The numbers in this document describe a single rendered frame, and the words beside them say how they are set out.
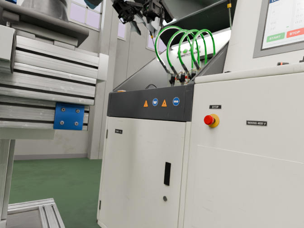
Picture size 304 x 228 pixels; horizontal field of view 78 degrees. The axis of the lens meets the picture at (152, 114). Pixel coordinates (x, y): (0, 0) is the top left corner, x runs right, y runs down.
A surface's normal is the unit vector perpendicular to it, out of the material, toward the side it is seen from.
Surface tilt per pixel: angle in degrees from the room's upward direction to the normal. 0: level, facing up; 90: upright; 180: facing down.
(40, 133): 90
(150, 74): 90
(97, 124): 90
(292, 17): 76
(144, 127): 90
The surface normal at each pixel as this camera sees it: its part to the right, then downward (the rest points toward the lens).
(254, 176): -0.73, -0.09
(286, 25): -0.69, -0.33
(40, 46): 0.58, 0.01
